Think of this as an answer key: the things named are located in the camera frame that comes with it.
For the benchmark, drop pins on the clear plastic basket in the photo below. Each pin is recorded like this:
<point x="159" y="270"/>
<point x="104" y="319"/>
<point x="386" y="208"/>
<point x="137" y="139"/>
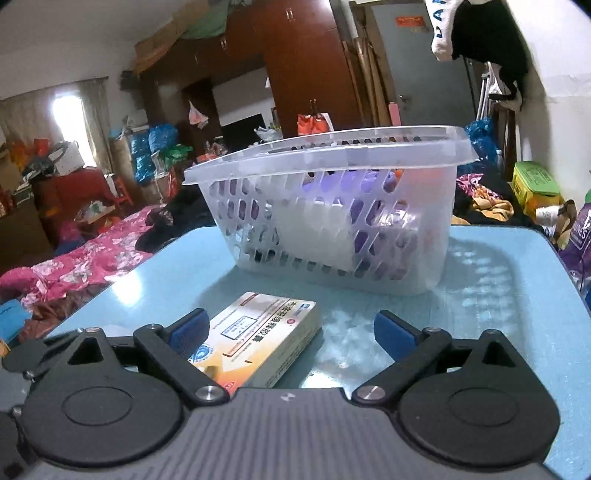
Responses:
<point x="241" y="188"/>

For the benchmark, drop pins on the brown wooden wardrobe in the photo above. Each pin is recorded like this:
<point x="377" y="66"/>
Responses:
<point x="299" y="46"/>

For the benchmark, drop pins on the curtained bright window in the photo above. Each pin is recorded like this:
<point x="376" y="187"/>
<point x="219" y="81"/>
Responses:
<point x="73" y="112"/>

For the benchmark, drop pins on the orange white plastic bag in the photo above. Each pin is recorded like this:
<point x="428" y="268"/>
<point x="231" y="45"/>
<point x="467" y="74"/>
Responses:
<point x="311" y="124"/>

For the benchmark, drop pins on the grey metal door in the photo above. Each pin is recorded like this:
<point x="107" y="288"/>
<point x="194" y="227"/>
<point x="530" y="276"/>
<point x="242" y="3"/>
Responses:
<point x="427" y="91"/>

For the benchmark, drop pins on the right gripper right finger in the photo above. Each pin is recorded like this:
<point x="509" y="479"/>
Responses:
<point x="415" y="353"/>

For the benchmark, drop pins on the white black hanging jacket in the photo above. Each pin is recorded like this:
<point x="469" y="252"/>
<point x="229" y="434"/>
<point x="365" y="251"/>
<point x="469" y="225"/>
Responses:
<point x="482" y="31"/>

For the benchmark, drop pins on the yellow green lidded box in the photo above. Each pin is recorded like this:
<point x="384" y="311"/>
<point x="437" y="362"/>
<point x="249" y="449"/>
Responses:
<point x="534" y="187"/>

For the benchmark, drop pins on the purple tissue pack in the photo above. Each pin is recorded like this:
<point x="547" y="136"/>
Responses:
<point x="349" y="222"/>

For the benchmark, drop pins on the blue plastic bag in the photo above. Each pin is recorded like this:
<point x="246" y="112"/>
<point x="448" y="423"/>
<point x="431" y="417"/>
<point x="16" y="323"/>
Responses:
<point x="483" y="137"/>

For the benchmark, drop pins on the white orange medicine box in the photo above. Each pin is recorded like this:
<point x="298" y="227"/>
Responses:
<point x="256" y="339"/>

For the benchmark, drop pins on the pink floral bedding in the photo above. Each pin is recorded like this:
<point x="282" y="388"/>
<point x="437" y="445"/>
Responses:
<point x="103" y="259"/>

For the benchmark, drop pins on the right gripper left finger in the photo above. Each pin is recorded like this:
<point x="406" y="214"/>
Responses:
<point x="164" y="353"/>

